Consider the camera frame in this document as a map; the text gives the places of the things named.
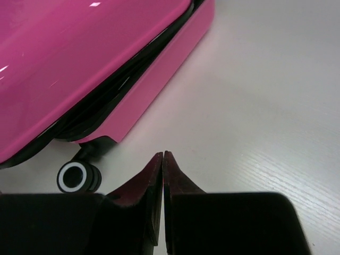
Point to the pink hard-shell suitcase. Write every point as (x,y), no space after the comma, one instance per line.
(85,72)

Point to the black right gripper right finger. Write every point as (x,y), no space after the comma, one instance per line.
(197,222)

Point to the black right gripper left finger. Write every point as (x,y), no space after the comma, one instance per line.
(125,221)

